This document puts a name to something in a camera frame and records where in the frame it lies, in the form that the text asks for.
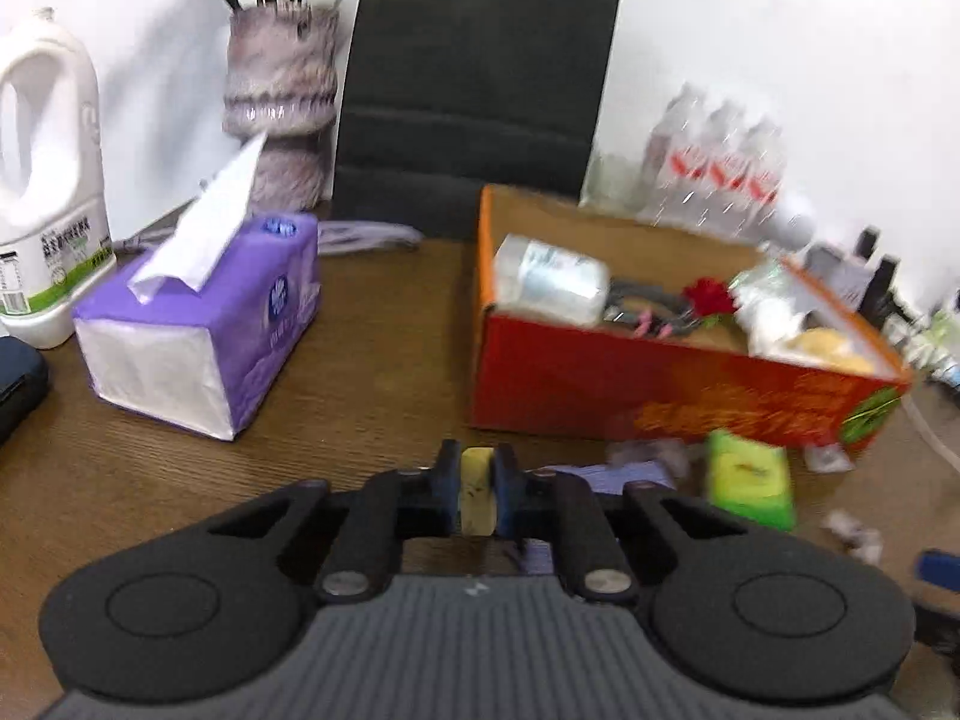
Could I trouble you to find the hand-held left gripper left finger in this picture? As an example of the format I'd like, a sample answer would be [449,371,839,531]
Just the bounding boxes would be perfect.
[206,439,460,605]

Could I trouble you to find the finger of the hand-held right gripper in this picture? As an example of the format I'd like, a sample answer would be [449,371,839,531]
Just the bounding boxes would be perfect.
[919,551,960,593]
[911,600,960,653]

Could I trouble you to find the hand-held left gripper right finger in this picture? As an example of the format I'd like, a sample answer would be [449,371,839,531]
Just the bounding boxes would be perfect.
[491,442,758,605]

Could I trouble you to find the yellow foam block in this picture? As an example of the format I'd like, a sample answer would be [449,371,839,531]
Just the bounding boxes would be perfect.
[460,448,500,538]

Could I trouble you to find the small paper scrap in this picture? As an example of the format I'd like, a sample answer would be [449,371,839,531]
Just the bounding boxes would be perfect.
[806,444,856,475]
[823,510,886,565]

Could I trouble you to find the blue fabric pouch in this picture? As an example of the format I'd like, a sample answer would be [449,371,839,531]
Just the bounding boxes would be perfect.
[521,463,676,575]

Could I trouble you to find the orange cardboard box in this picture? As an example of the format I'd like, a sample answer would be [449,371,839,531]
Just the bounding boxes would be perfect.
[471,184,914,460]

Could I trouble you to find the white tissue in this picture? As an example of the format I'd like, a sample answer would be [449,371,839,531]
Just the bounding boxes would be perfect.
[606,439,691,481]

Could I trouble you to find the green yellow sponge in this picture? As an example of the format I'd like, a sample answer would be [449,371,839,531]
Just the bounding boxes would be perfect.
[705,429,797,532]

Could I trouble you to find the translucent plastic container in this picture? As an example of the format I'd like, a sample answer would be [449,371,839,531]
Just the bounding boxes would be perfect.
[493,234,612,328]

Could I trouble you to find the braided charging cable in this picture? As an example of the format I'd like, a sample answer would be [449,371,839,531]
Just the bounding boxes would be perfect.
[604,281,702,340]

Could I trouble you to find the yellow white plush toy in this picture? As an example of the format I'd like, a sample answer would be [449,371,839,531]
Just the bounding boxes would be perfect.
[742,300,878,377]

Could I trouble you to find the red rose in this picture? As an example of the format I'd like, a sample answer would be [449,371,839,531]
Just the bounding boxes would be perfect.
[682,277,740,327]

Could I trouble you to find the clear plastic bag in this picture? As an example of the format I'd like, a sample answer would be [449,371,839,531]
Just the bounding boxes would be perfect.
[731,259,820,316]

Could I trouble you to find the purple tissue pack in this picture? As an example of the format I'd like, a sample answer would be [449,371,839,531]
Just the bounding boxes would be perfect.
[73,131,323,442]

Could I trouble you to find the grey tin box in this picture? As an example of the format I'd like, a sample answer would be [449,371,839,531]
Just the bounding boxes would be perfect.
[806,244,865,302]

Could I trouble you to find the glass cup with spoon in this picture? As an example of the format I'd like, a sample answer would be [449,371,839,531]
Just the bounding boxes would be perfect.
[585,154,653,212]

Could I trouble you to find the clear water bottle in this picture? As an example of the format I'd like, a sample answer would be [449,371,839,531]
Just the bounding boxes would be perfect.
[739,116,790,241]
[694,97,749,232]
[646,82,706,220]

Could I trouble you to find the black paper bag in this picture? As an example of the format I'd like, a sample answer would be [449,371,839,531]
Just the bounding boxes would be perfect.
[331,0,627,241]

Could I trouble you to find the purple textured vase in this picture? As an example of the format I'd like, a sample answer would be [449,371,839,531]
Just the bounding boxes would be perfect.
[223,4,340,215]

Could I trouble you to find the dark blue case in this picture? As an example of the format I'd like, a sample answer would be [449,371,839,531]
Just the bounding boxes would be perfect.
[0,336,52,443]

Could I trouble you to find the white detergent jug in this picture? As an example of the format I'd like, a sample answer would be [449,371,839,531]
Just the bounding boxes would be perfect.
[0,9,117,350]

